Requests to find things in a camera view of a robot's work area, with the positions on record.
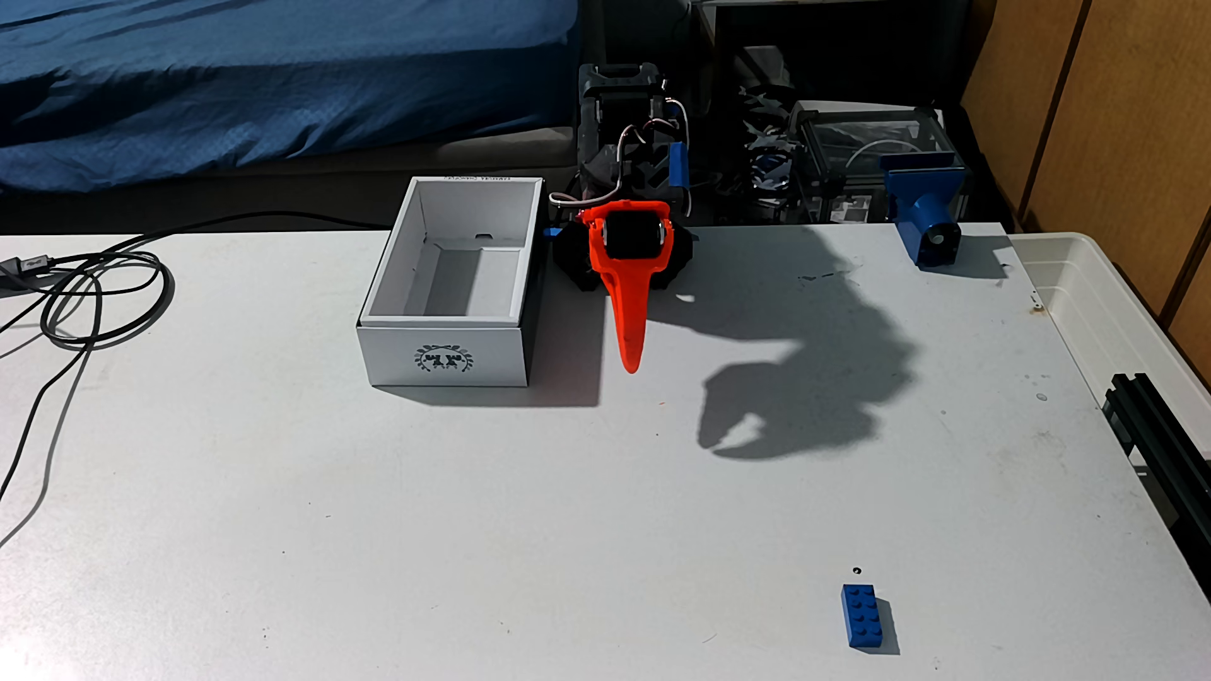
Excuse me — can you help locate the blue toy brick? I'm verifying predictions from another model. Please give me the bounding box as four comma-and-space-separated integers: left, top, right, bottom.
841, 583, 885, 650

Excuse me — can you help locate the white cardboard box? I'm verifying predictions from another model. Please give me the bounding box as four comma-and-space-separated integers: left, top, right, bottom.
356, 176, 547, 388

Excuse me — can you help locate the bed with blue cover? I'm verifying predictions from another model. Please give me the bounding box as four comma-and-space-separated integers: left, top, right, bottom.
0, 0, 581, 236

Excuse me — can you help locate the white plastic bin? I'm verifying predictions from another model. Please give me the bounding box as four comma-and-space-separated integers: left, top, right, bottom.
1009, 231, 1211, 457

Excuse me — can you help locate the wooden wardrobe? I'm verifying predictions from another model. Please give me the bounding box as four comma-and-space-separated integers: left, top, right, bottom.
959, 0, 1211, 384

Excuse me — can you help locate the black aluminium extrusion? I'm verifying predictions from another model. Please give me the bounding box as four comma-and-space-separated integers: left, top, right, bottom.
1101, 373, 1211, 603

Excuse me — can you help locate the transparent box black frame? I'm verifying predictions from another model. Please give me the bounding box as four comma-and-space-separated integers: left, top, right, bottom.
788, 100, 950, 226

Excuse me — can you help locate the blue printed camera mount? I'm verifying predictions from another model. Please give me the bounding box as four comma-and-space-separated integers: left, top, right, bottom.
880, 156, 969, 270

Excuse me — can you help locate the black cable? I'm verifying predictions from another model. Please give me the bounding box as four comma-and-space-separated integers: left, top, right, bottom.
0, 210, 389, 552

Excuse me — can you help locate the grey cable plug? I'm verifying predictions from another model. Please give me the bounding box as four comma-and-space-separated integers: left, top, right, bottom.
0, 253, 54, 287

